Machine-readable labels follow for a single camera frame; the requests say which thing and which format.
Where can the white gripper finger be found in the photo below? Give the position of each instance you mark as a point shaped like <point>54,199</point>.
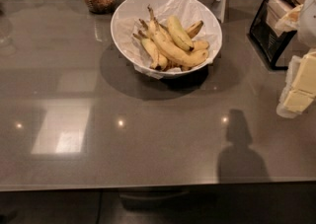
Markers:
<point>291,72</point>

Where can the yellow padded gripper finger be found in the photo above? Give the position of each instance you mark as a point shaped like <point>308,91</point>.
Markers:
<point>302,90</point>

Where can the long front banana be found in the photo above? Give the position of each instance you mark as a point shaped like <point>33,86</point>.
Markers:
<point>165,44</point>

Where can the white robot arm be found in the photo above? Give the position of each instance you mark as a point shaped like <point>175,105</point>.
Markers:
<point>306,29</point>

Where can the right small banana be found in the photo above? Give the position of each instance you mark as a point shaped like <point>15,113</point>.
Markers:
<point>200,44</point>

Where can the small banana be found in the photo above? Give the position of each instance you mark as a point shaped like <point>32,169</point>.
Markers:
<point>200,44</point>
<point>158,61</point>

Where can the back right banana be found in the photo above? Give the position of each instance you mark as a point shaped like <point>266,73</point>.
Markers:
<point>194,29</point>

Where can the upper short banana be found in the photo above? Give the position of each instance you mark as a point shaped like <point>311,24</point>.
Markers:
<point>178,34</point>

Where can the left small banana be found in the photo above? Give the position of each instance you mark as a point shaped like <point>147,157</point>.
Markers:
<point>158,61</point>

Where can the white bowl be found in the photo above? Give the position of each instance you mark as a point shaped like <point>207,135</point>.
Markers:
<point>125,21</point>

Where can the white paper liner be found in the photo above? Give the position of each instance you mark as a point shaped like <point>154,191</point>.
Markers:
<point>166,38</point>

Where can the black wire napkin holder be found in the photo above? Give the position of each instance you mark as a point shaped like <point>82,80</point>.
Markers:
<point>268,41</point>

